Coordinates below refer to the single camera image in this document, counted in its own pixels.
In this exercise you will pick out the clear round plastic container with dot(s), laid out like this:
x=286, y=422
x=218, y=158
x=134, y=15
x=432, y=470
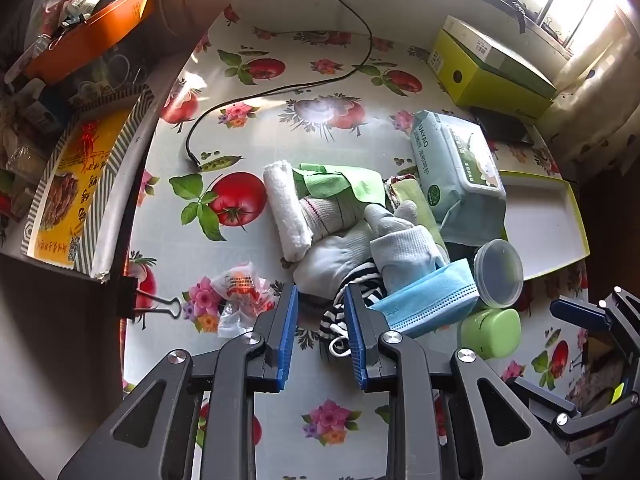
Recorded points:
x=500, y=275

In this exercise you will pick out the white towel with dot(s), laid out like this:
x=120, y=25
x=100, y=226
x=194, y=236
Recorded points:
x=287, y=210

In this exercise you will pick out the red striped white sock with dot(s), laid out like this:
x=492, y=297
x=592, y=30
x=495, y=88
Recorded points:
x=330, y=212

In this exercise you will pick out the lime green box lid tray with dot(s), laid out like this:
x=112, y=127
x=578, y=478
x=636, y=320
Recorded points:
x=540, y=220

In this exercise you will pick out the orange tray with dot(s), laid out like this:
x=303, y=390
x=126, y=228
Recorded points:
x=95, y=40

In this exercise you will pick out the pale blue white sock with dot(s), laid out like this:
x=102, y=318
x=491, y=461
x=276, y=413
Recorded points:
x=405, y=255

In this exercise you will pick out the white and green carton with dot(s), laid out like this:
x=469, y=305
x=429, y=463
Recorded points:
x=500, y=55

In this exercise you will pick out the patterned red edged cloth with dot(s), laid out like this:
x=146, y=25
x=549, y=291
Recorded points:
x=395, y=182

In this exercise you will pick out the lime green cardboard box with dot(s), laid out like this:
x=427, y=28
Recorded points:
x=480, y=85

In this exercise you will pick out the cream dotted curtain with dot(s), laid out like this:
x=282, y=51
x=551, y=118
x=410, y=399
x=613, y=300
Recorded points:
x=600, y=125

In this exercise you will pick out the black white striped sock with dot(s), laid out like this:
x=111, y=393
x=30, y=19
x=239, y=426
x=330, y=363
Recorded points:
x=332, y=320

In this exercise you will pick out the black binder clip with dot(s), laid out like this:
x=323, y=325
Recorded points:
x=127, y=295

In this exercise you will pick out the clear plastic packet orange contents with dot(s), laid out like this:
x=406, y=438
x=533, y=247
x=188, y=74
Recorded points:
x=240, y=285

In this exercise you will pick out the black smartphone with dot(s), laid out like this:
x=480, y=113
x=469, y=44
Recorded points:
x=500, y=125

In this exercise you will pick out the blue face mask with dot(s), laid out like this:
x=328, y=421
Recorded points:
x=430, y=300

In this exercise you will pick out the light green cloth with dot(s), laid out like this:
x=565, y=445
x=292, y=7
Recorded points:
x=415, y=200

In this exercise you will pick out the yellow printed food box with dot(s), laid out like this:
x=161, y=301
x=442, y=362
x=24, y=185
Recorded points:
x=85, y=170

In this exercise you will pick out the white knit glove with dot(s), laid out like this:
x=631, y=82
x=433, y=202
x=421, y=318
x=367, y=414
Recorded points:
x=330, y=260

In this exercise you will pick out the green round container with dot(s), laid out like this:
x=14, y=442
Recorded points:
x=490, y=332

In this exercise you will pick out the floral tomato print tablecloth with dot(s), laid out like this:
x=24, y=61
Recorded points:
x=250, y=260

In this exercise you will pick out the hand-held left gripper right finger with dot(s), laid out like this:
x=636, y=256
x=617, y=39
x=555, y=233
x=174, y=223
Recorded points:
x=356, y=340

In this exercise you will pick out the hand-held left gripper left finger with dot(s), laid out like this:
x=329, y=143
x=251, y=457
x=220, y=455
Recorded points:
x=286, y=340

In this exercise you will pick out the wet wipes pack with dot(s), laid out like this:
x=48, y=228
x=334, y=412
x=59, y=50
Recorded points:
x=450, y=170

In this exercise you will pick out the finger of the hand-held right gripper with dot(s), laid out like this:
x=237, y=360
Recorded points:
x=565, y=417
x=575, y=310

